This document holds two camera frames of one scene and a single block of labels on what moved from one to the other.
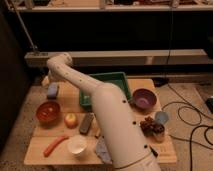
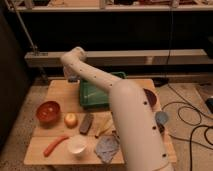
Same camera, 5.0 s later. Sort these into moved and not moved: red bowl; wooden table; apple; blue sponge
Moved: blue sponge
Not moved: apple; red bowl; wooden table
